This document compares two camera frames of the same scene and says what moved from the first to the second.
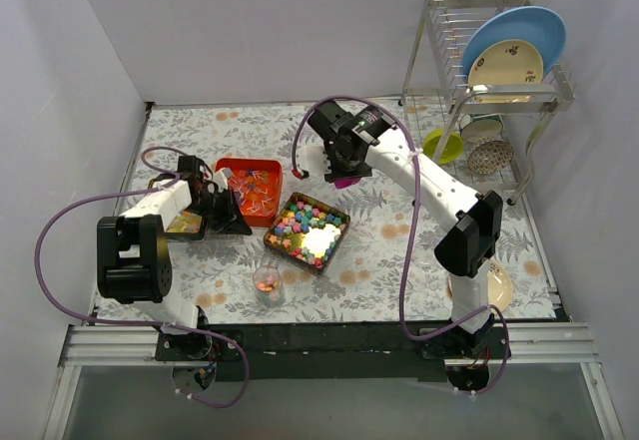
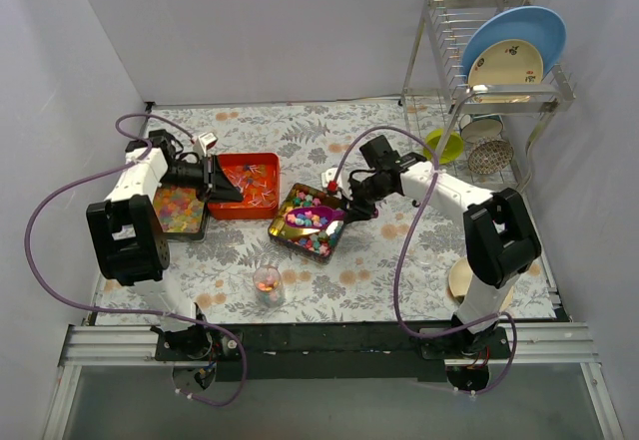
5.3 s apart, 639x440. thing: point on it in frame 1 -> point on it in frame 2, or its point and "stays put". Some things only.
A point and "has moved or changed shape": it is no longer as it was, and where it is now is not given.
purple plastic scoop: x=345 y=182 has moved or changed shape
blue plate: x=531 y=24 stays put
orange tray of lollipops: x=257 y=188 stays put
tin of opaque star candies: x=307 y=231 has moved or changed shape
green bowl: x=452 y=149 stays put
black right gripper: x=344 y=167 -> x=355 y=201
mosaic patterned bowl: x=489 y=155 stays put
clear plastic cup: x=268 y=285 stays put
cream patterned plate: x=505 y=63 stays put
